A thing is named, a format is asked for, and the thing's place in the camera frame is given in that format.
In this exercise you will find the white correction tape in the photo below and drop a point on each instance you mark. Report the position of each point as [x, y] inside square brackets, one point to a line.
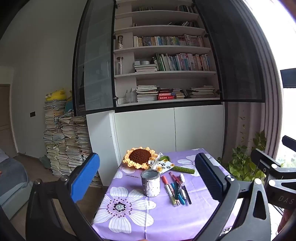
[182, 178]

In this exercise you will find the clear glass vase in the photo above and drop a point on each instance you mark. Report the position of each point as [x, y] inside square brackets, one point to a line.
[119, 65]

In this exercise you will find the clear acrylic holder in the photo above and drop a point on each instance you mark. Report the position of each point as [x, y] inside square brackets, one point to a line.
[130, 96]

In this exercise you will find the grey fabric pen holder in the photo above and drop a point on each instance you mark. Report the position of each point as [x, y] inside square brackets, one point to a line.
[150, 185]

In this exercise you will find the red cap gel pen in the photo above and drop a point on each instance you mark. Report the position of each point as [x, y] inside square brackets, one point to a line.
[165, 182]

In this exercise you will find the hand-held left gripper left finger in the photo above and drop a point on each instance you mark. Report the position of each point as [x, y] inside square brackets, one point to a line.
[85, 178]

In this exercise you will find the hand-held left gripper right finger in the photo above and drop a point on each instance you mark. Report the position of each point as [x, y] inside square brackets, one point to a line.
[208, 178]

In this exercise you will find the wide stack of booklets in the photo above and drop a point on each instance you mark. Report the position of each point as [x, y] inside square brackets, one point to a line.
[202, 92]

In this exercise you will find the long row of upright books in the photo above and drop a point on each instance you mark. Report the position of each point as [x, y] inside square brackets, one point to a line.
[168, 41]

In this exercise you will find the brown room door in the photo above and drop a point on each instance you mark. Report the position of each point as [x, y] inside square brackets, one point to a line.
[5, 120]

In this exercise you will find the white sunflower print card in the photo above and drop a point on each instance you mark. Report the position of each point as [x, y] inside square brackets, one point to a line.
[166, 167]

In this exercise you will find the small stack of mixed books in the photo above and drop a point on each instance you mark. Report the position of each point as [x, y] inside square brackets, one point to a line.
[178, 92]

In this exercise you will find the black flat panel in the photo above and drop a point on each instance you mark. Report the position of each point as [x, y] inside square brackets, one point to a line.
[288, 77]

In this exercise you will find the patterned tumbler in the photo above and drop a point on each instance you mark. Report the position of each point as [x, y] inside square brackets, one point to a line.
[120, 41]

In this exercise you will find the grey bed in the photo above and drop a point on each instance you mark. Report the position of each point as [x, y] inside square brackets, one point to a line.
[12, 183]

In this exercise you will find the purple floral tablecloth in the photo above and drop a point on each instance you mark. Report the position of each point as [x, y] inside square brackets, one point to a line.
[161, 215]

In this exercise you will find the leaning dark books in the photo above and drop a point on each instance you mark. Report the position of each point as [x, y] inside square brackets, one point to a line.
[185, 23]

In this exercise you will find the dark-framed glass cabinet door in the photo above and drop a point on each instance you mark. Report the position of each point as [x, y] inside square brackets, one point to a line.
[231, 53]
[94, 58]

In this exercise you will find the tall stacks of papers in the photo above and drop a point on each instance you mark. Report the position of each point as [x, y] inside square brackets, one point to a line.
[67, 143]

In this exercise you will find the yellow plush toy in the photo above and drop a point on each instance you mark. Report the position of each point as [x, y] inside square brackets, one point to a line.
[56, 93]

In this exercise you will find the dark books row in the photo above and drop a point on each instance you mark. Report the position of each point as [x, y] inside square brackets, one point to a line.
[186, 8]

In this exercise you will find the green potted plant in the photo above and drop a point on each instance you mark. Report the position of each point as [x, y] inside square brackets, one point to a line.
[245, 160]

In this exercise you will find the stack of white magazines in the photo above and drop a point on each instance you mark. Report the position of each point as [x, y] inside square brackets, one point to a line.
[146, 93]

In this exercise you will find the low stack of white books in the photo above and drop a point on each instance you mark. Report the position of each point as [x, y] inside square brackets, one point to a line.
[145, 68]

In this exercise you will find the pale green pen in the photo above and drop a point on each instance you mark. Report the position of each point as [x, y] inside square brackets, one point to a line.
[170, 193]

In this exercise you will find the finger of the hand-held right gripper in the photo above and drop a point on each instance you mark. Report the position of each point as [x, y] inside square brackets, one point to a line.
[261, 157]
[290, 142]

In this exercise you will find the person's right hand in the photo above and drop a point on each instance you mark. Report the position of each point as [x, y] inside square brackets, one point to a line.
[289, 220]

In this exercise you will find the row of green and pastel books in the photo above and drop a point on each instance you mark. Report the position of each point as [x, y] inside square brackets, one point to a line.
[182, 62]

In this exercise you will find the grey tape rolls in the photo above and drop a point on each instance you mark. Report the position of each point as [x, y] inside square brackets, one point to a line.
[142, 62]

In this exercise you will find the crochet sunflower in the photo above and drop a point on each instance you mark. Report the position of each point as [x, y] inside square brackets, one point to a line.
[140, 156]

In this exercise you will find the white bookcase cabinet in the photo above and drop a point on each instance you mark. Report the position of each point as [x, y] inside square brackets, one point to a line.
[168, 127]

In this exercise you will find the red books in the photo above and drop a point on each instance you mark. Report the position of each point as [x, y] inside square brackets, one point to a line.
[166, 96]

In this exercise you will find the black gel pen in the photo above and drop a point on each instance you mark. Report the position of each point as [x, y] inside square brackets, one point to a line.
[177, 188]

